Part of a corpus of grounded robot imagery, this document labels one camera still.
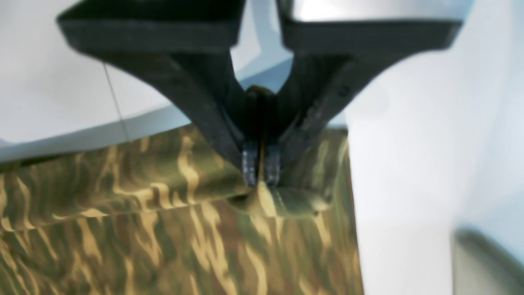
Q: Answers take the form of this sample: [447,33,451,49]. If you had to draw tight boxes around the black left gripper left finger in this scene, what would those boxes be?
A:
[56,0,258,186]

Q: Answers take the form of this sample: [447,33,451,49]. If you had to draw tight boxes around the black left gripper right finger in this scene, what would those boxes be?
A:
[264,0,463,186]

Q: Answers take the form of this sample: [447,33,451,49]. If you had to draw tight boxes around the camouflage T-shirt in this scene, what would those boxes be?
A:
[0,125,364,295]

